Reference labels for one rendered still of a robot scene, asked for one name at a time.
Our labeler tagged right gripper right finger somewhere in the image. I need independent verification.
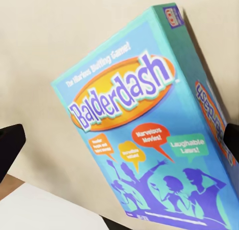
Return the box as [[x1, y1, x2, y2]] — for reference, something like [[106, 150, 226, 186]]
[[223, 123, 239, 164]]

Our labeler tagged board game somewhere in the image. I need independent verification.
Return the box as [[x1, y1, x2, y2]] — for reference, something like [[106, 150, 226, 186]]
[[51, 2, 239, 230]]

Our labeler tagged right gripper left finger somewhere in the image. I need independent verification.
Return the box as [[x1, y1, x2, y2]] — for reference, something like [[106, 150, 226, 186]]
[[0, 123, 26, 183]]

